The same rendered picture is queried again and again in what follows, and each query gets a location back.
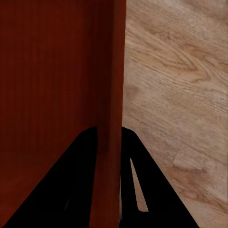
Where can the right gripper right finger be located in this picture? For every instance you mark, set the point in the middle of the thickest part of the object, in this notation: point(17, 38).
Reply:
point(166, 210)

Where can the storage box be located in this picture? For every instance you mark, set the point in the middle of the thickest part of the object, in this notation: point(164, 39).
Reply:
point(61, 72)

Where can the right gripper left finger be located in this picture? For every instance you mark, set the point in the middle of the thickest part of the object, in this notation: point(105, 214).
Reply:
point(62, 199)

